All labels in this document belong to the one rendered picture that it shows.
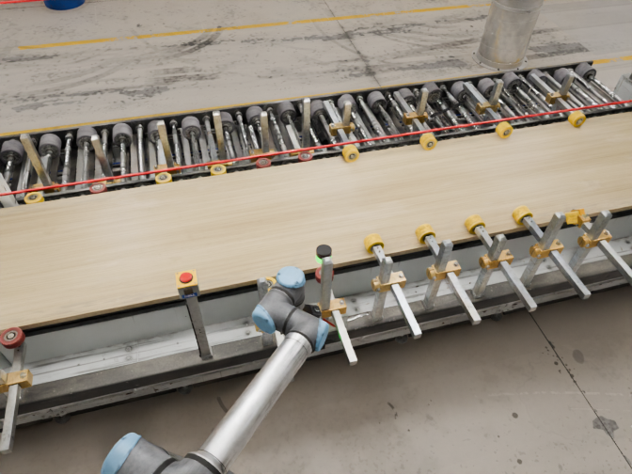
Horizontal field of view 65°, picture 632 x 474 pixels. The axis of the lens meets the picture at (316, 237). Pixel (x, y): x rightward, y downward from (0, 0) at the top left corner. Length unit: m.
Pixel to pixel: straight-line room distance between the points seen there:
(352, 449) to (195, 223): 1.38
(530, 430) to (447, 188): 1.35
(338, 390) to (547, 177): 1.61
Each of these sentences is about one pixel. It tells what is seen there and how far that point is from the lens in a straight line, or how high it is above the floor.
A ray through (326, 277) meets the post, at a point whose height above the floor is 1.09.
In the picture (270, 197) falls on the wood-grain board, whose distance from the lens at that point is 2.50.
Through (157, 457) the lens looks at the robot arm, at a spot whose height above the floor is 1.42.
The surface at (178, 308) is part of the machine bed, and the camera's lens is 2.25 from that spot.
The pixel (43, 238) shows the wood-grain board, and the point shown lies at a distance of 2.57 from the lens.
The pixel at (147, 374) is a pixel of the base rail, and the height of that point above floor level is 0.70.
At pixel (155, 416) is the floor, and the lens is 2.92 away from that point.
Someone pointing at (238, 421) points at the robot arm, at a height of 1.39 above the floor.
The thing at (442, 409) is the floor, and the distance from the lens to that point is 2.93.
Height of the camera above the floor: 2.59
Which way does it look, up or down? 47 degrees down
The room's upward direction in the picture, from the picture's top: 2 degrees clockwise
